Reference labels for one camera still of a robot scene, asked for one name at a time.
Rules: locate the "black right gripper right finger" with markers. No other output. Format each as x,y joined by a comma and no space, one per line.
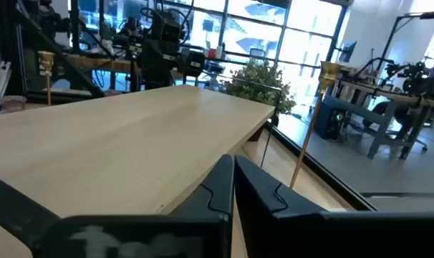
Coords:
292,233

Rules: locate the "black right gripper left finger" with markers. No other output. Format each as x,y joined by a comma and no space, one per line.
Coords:
188,233

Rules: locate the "pink glass candle holder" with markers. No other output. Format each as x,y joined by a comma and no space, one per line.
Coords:
13,104

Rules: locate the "gold metal candlestick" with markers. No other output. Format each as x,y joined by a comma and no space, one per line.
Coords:
329,73
46,60

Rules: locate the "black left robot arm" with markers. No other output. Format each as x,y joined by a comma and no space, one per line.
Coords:
167,30

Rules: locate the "wooden background table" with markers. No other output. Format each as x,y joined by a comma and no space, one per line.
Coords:
106,64

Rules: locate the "red cup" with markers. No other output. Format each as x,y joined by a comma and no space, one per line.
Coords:
211,53

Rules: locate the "white cup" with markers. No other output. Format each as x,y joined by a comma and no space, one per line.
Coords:
219,52

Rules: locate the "green potted plant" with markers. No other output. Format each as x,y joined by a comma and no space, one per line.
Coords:
260,82

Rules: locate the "black computer tower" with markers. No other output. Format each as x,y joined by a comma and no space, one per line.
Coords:
328,123

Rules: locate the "grey workbench table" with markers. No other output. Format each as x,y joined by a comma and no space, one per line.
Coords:
378,118

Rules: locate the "black background monitor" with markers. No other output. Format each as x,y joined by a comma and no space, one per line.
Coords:
348,50

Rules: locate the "black background robot arms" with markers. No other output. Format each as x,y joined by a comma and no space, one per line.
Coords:
414,75

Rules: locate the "black overhead stand frame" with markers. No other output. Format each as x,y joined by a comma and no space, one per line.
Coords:
428,15

